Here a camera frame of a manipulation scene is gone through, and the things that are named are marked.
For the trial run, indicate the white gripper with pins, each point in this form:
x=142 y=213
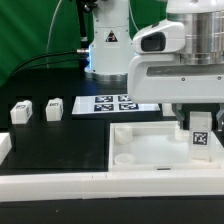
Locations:
x=160 y=78

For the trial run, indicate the white square tabletop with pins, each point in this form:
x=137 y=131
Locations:
x=150 y=146

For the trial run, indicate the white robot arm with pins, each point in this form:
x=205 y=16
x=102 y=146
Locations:
x=179 y=60

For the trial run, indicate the white marker plate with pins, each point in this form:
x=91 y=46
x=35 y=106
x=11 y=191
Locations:
x=109 y=104

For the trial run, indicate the white U-shaped fence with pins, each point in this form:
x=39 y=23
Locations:
x=111 y=184

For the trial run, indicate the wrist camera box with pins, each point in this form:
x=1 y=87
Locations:
x=164 y=37

